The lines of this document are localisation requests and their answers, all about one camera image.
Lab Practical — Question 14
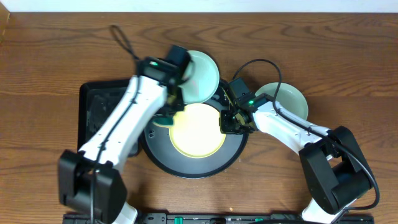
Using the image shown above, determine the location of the green yellow sponge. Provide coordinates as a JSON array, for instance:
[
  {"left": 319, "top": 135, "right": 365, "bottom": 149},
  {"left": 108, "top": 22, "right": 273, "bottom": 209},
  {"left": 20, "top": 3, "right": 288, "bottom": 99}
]
[{"left": 152, "top": 114, "right": 174, "bottom": 128}]

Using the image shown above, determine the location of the yellow plate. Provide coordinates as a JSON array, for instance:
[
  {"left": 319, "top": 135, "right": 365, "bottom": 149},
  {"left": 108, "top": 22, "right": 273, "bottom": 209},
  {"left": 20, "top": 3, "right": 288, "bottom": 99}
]
[{"left": 169, "top": 103, "right": 226, "bottom": 159}]

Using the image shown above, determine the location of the light green plate top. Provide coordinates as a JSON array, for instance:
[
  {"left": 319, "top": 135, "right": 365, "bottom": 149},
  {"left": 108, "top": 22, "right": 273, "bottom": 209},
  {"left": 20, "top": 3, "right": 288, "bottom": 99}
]
[{"left": 180, "top": 50, "right": 220, "bottom": 105}]

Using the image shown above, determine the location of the light blue plate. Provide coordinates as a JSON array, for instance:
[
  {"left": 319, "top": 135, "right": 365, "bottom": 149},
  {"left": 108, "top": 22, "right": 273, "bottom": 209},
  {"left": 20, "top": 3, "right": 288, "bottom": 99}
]
[{"left": 255, "top": 82, "right": 308, "bottom": 120}]

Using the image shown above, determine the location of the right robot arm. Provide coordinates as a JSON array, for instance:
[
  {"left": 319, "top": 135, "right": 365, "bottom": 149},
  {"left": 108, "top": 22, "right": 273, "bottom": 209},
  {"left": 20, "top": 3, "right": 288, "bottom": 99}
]
[{"left": 220, "top": 93, "right": 376, "bottom": 223}]

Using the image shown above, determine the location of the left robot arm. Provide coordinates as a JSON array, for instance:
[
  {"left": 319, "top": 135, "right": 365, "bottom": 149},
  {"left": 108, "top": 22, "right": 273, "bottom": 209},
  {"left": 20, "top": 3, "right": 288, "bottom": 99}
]
[{"left": 58, "top": 54, "right": 193, "bottom": 223}]

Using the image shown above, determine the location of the rectangular black sponge tray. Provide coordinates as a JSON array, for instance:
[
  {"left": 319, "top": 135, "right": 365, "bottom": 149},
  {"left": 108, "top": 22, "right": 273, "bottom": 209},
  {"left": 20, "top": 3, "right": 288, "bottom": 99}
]
[{"left": 77, "top": 79, "right": 129, "bottom": 149}]

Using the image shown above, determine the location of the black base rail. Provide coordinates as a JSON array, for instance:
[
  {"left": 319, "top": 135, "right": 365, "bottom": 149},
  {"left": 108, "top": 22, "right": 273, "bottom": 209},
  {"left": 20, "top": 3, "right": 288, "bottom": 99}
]
[{"left": 62, "top": 213, "right": 375, "bottom": 224}]

